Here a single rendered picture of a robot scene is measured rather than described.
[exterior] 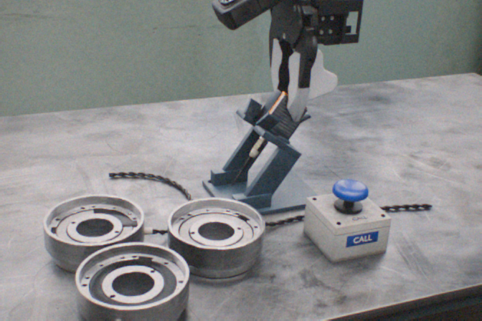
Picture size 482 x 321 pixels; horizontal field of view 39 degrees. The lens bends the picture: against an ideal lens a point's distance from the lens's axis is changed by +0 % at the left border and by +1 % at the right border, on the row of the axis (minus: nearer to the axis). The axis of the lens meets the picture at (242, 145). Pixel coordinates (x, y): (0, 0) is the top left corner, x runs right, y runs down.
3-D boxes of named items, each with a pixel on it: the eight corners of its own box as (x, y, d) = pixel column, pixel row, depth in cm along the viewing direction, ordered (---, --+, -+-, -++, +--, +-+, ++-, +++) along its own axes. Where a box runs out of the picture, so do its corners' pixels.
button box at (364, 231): (332, 264, 73) (336, 225, 71) (303, 231, 79) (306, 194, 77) (394, 251, 76) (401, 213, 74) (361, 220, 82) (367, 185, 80)
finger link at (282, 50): (317, 108, 87) (328, 41, 82) (275, 113, 84) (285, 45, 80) (305, 97, 89) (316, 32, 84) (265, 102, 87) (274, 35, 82)
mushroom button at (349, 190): (339, 234, 74) (344, 194, 72) (322, 216, 77) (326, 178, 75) (370, 228, 75) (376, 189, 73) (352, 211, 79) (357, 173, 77)
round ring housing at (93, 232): (44, 284, 67) (41, 249, 66) (46, 228, 77) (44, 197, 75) (149, 273, 70) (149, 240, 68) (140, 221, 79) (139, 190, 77)
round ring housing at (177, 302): (99, 270, 70) (97, 236, 68) (198, 282, 69) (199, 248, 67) (59, 337, 60) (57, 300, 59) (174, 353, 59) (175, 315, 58)
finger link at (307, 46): (316, 90, 77) (319, 13, 74) (304, 91, 77) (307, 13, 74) (297, 82, 81) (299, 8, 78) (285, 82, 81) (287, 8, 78)
